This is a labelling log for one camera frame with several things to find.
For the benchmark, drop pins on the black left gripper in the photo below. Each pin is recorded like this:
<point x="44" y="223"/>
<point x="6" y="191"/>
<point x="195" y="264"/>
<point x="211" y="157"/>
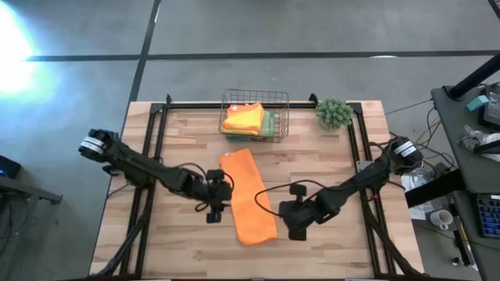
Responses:
<point x="215" y="193"/>

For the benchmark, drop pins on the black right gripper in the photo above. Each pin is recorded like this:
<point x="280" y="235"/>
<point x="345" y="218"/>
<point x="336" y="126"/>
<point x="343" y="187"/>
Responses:
<point x="297" y="214"/>

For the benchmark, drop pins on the orange microfiber towel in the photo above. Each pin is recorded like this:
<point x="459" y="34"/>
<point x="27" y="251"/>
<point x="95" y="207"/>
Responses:
<point x="246" y="195"/>
<point x="244" y="117"/>

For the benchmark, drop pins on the teal microfiber towel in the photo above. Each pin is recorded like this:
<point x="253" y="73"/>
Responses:
<point x="242" y="138"/>

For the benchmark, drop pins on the green microfiber towel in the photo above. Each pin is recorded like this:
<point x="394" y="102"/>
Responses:
<point x="268" y="123"/>

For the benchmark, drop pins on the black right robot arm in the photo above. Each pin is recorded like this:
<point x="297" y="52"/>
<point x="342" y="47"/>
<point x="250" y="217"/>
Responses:
<point x="363" y="177"/>

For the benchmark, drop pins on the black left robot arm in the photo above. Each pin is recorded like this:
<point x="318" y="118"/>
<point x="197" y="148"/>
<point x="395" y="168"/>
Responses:
<point x="136" y="166"/>

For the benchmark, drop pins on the green plant in white pot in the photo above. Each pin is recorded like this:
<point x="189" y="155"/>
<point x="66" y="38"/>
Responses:
<point x="334" y="113"/>

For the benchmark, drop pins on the white paper sheets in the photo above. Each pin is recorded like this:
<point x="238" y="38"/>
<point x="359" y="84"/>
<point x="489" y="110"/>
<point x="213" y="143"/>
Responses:
<point x="416" y="183"/>

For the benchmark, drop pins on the white mug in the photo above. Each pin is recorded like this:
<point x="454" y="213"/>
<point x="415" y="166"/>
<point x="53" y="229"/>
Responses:
<point x="441" y="219"/>

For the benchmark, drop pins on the grey side desk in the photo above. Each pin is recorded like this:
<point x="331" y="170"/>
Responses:
<point x="468" y="171"/>

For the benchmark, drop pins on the black keyboard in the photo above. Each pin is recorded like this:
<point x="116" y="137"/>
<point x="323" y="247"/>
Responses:
<point x="490" y="216"/>

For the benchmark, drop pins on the black equipment cart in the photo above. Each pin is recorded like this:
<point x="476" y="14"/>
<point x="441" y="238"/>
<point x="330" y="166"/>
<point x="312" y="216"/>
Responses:
<point x="15" y="203"/>

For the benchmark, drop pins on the clear plastic wrap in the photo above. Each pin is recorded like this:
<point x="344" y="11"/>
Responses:
<point x="474" y="138"/>

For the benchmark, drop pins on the small teal box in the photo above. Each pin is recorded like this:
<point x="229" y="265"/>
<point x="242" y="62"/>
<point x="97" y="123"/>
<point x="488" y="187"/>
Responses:
<point x="477" y="103"/>

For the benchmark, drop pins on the black flat device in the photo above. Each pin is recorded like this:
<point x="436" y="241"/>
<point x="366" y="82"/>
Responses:
<point x="492" y="107"/>

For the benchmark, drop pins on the black round pole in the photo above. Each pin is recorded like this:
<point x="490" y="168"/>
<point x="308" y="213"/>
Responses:
<point x="472" y="78"/>

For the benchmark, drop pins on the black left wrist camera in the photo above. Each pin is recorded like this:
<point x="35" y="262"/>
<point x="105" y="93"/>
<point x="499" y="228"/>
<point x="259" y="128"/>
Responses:
<point x="215" y="175"/>

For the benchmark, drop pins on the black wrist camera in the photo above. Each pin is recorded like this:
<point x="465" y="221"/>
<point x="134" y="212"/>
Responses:
<point x="215" y="175"/>
<point x="298" y="190"/>

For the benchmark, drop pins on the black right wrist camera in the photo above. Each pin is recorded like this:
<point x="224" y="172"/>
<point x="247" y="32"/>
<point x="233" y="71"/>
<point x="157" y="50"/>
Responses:
<point x="298" y="190"/>

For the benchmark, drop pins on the black aluminium table frame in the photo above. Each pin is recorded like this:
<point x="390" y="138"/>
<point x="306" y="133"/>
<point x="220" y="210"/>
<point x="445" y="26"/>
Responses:
<point x="187" y="105"/>

